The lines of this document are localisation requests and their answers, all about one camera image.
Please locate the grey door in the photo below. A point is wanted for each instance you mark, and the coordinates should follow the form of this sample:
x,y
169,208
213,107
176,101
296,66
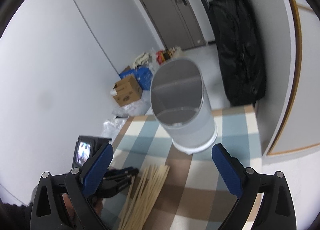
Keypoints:
x,y
175,23

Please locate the white cylindrical utensil holder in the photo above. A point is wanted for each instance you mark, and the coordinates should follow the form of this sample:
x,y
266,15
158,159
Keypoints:
x,y
180,103

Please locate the black hanging garment bag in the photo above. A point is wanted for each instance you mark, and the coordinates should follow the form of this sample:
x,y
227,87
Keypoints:
x,y
240,53

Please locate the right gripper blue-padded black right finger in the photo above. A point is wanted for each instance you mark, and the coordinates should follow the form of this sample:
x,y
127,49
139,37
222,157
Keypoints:
x,y
276,210

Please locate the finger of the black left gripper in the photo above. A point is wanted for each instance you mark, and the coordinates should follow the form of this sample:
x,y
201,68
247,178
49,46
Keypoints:
x,y
131,171

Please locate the brown cardboard box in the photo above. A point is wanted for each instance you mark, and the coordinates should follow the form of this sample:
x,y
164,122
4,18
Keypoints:
x,y
126,91

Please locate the plaid blue brown tablecloth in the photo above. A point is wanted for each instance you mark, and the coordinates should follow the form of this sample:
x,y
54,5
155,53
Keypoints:
x,y
194,195

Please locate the white wood-trimmed cabinet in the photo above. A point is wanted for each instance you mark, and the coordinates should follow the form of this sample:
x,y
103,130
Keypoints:
x,y
299,128

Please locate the red snack bag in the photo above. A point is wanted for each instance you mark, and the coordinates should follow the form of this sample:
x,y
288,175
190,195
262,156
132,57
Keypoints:
x,y
162,56

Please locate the clear plastic bags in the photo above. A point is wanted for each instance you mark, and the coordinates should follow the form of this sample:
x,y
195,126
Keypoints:
x,y
112,127

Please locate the blue cardboard box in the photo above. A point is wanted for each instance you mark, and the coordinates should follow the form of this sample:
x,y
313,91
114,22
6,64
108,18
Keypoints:
x,y
143,75

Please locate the bundle of wooden chopsticks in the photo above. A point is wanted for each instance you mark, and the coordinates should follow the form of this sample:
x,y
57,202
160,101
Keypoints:
x,y
139,205

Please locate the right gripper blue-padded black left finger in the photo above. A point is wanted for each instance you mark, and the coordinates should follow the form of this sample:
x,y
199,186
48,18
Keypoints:
x,y
49,210

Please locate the cloth pile on boxes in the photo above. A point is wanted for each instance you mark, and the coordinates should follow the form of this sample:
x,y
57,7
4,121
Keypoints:
x,y
146,59

